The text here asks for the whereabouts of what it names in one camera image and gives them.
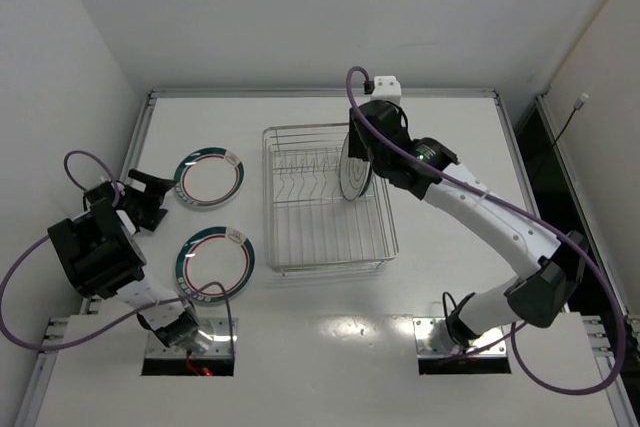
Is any white grey rimmed plate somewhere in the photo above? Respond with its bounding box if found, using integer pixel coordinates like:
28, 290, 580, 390
338, 134, 372, 202

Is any small blue patterned plate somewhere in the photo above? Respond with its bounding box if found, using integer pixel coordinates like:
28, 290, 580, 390
361, 171, 373, 196

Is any green red rimmed plate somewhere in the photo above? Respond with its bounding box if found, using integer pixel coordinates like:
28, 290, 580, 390
174, 226, 256, 305
174, 147, 245, 209

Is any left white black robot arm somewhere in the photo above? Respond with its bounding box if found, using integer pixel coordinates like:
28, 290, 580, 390
47, 169, 200, 350

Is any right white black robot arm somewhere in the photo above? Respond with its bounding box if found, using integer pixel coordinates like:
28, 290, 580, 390
347, 100, 584, 354

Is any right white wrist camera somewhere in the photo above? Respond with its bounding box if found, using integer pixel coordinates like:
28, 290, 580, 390
364, 76, 402, 105

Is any metal wire dish rack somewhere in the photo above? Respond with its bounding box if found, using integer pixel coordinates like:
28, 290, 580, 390
262, 123, 399, 275

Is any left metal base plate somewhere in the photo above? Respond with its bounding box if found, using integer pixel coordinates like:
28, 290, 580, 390
144, 317, 238, 361

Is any metal base plate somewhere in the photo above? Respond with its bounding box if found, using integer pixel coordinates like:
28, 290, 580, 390
144, 317, 238, 361
413, 317, 507, 360

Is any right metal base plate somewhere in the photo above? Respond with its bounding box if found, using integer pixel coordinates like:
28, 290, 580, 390
413, 317, 507, 360

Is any black cable white connector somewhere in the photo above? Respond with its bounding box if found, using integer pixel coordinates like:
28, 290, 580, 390
551, 93, 589, 149

